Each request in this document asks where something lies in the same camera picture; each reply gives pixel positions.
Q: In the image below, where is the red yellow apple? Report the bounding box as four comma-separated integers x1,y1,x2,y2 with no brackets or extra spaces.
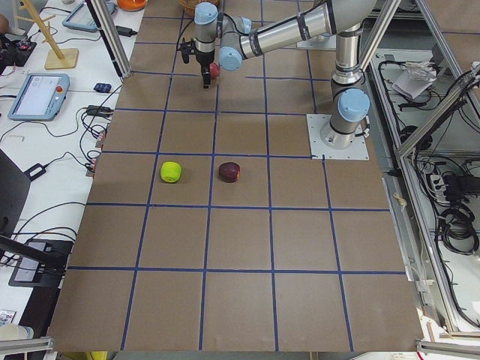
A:
209,62,221,80

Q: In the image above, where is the dark red apple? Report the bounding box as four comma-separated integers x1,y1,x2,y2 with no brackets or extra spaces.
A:
218,162,241,183

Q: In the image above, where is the aluminium frame post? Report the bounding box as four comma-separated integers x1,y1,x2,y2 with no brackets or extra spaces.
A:
85,0,131,79

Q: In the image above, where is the green apple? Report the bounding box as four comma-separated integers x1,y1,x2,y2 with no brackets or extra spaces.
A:
160,161,182,184

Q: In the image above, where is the wicker basket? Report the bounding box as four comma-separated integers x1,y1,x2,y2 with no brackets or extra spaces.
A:
176,0,222,9

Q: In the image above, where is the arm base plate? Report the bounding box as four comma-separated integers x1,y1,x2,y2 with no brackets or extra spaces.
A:
306,114,369,161

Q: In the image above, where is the wooden stand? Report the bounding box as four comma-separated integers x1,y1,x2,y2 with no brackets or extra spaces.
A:
16,0,79,71

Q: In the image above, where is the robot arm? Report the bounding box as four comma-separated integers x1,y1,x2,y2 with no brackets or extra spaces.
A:
178,1,375,149

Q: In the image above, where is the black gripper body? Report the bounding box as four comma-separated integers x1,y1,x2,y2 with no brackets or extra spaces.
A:
196,50,215,74

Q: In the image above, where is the black power adapter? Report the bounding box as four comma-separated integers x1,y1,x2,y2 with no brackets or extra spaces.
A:
115,25,138,37

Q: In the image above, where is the blue teach pendant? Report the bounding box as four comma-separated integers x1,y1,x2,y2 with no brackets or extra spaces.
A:
7,73,70,122
62,1,98,32

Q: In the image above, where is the small blue device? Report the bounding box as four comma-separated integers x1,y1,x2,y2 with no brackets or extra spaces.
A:
93,82,112,93

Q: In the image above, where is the orange bucket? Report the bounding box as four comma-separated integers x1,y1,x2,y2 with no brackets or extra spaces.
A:
116,0,147,12

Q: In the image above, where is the black monitor stand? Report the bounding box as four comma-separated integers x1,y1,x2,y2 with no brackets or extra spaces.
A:
1,152,76,288

